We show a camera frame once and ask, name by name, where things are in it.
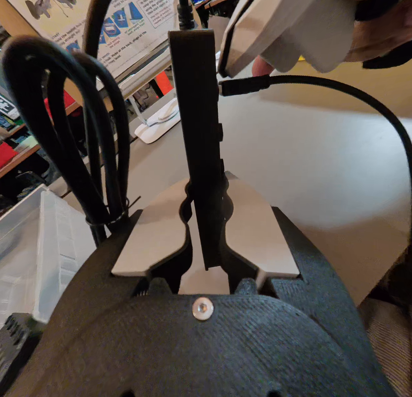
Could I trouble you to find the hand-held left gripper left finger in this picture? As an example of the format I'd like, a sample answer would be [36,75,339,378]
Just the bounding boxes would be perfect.
[111,178,194,278]

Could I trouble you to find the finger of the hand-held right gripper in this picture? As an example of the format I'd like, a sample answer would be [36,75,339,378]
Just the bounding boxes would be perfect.
[218,0,355,79]

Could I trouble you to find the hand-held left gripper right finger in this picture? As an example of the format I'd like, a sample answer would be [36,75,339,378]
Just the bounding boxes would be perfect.
[222,170,300,278]

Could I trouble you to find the thick black USB cable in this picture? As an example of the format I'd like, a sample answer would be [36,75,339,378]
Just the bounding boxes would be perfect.
[218,74,412,243]

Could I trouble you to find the black USB hub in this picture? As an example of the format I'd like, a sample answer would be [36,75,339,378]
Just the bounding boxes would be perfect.
[168,29,225,271]

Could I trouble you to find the person's right hand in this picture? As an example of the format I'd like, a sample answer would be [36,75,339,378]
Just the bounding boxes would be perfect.
[252,0,412,77]

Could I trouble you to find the clear plastic bin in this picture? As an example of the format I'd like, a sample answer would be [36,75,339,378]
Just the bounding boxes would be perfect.
[0,184,97,327]

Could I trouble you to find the white document stand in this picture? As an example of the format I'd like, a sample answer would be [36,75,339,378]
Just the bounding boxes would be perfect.
[0,0,182,145]

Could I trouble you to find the instruction sheet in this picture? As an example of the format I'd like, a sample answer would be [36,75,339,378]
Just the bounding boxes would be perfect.
[0,0,176,79]

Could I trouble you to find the person's trousers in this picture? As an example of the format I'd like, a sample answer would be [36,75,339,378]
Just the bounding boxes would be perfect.
[356,295,412,397]

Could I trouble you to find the bundled black hub cable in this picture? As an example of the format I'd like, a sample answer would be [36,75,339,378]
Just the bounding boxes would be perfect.
[2,0,196,249]

